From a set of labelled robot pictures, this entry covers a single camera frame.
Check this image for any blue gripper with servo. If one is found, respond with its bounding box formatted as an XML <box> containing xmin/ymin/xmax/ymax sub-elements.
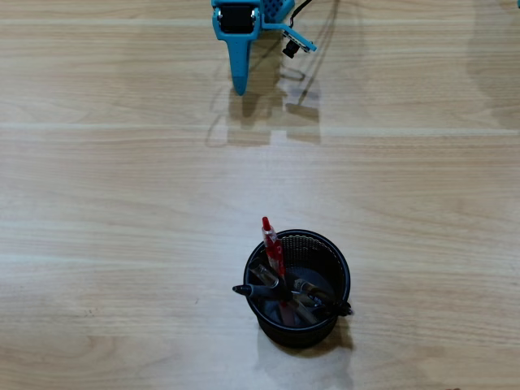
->
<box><xmin>210</xmin><ymin>0</ymin><xmax>265</xmax><ymax>97</ymax></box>

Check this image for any red retractable pen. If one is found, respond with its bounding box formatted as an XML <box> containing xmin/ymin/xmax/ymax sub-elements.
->
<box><xmin>261</xmin><ymin>216</ymin><xmax>296</xmax><ymax>327</ymax></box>

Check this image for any clear capped black pen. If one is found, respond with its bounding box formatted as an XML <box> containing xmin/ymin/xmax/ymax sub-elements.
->
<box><xmin>248</xmin><ymin>258</ymin><xmax>319</xmax><ymax>327</ymax></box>

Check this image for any grey grip retractable pen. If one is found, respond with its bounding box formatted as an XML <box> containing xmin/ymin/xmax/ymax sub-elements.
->
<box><xmin>232</xmin><ymin>284</ymin><xmax>294</xmax><ymax>302</ymax></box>

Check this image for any black grip retractable pen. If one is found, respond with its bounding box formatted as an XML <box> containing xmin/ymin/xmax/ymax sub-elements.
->
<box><xmin>292</xmin><ymin>278</ymin><xmax>354</xmax><ymax>318</ymax></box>

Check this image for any black mesh pen holder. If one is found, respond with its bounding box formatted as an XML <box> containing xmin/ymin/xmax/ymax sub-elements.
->
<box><xmin>242</xmin><ymin>228</ymin><xmax>353</xmax><ymax>349</ymax></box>

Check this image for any wrist camera on blue mount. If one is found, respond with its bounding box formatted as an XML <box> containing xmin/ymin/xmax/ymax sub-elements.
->
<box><xmin>262</xmin><ymin>21</ymin><xmax>319</xmax><ymax>59</ymax></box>

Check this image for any black camera cable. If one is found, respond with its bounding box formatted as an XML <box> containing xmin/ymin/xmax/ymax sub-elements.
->
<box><xmin>286</xmin><ymin>0</ymin><xmax>314</xmax><ymax>27</ymax></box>

